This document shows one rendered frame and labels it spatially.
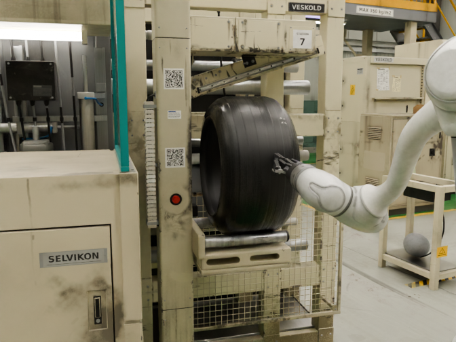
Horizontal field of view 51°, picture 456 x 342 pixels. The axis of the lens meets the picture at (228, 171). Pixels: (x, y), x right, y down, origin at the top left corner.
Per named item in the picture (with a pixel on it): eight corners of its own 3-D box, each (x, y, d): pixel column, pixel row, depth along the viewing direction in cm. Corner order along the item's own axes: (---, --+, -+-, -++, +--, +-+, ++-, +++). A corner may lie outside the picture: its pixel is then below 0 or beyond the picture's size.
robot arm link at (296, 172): (296, 167, 138) (289, 162, 143) (294, 197, 140) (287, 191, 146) (326, 167, 140) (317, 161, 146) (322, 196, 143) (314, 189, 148)
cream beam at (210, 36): (182, 51, 198) (182, 14, 196) (174, 55, 222) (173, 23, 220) (316, 54, 213) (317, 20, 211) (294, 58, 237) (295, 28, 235)
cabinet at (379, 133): (387, 217, 583) (392, 115, 564) (355, 207, 635) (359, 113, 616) (440, 210, 621) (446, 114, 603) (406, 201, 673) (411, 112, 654)
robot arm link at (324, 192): (286, 191, 139) (320, 208, 144) (308, 210, 125) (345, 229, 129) (306, 159, 138) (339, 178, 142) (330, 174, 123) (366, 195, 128)
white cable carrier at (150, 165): (147, 228, 180) (144, 101, 173) (146, 224, 185) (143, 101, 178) (159, 227, 181) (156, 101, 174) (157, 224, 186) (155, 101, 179)
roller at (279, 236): (200, 249, 181) (202, 248, 177) (199, 237, 182) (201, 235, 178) (286, 242, 190) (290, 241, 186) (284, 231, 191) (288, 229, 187)
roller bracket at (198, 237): (197, 260, 174) (197, 235, 172) (180, 231, 212) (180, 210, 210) (206, 260, 175) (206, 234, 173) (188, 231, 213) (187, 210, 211)
